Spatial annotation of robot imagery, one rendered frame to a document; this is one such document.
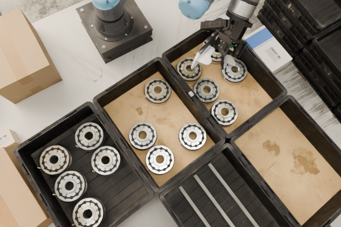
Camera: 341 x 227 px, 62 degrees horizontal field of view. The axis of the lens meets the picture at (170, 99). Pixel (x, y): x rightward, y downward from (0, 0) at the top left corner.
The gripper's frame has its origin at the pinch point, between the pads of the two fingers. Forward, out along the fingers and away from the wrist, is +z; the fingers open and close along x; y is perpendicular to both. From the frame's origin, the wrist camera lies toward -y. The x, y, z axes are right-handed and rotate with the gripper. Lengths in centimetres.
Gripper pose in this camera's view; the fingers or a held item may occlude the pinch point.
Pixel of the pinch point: (206, 68)
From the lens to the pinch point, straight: 96.2
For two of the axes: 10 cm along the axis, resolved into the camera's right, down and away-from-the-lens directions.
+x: 7.8, -0.5, 6.2
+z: -3.4, 8.0, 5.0
